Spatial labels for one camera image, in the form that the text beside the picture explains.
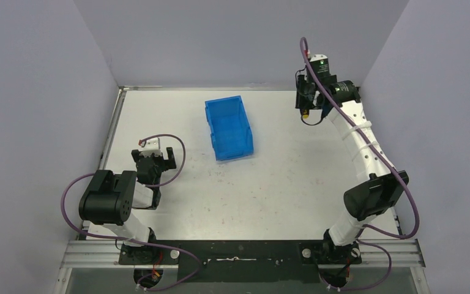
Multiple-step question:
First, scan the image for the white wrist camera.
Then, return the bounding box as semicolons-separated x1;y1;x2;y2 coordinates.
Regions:
307;53;328;62
138;137;162;157

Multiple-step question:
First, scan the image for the aluminium front rail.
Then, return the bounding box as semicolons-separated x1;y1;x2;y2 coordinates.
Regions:
61;239;426;269

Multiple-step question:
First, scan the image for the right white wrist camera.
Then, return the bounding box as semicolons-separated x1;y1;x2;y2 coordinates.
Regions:
307;53;328;62

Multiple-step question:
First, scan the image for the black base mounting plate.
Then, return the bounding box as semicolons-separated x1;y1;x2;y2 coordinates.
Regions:
118;240;362;284

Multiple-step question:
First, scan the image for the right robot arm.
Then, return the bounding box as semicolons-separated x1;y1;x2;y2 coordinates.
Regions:
295;55;409;264

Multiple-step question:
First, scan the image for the purple cable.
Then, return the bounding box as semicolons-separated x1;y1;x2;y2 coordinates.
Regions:
299;37;420;292
60;134;203;292

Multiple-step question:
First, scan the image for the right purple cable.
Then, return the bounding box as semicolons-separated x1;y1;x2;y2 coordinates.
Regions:
299;37;420;292

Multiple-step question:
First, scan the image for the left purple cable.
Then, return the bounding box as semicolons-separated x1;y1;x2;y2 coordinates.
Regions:
60;134;203;292

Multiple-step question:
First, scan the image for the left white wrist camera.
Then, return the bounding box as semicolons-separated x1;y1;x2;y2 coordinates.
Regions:
138;137;162;157

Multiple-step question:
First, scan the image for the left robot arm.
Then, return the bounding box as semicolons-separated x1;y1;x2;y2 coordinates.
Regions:
78;147;176;264

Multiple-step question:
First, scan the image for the blue plastic bin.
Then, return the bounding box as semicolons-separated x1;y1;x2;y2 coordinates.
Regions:
204;96;254;161

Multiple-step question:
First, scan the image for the black yellow handled screwdriver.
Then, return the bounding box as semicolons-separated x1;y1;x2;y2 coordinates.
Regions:
302;109;310;119

